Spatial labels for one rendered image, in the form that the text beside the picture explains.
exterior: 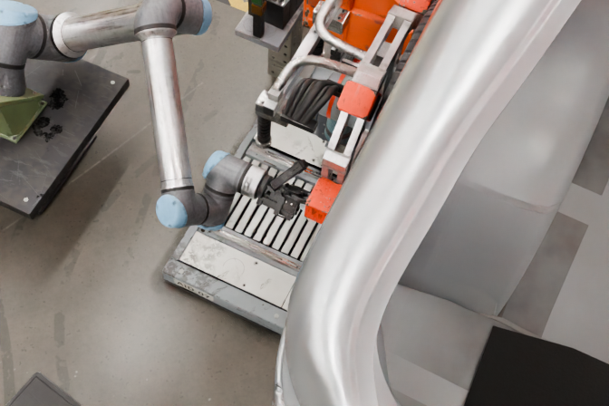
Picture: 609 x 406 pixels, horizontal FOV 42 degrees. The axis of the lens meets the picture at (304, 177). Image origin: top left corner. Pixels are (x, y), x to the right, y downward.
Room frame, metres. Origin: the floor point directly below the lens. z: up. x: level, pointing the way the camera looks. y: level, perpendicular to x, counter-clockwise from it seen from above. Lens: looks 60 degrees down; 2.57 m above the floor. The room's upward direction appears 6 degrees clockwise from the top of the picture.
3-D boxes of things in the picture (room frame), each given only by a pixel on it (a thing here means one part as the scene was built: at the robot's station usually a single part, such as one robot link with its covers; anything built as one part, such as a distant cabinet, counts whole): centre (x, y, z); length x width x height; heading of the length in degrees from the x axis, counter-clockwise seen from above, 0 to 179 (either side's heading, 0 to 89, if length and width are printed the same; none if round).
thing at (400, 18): (1.24, -0.16, 0.85); 0.54 x 0.07 x 0.54; 160
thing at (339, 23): (1.47, -0.02, 0.93); 0.09 x 0.05 x 0.05; 70
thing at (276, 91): (1.19, -0.01, 1.03); 0.19 x 0.18 x 0.11; 70
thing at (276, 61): (2.00, 0.13, 0.21); 0.10 x 0.10 x 0.42; 70
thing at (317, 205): (0.95, -0.06, 0.85); 0.09 x 0.08 x 0.07; 160
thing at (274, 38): (1.97, 0.14, 0.44); 0.43 x 0.17 x 0.03; 160
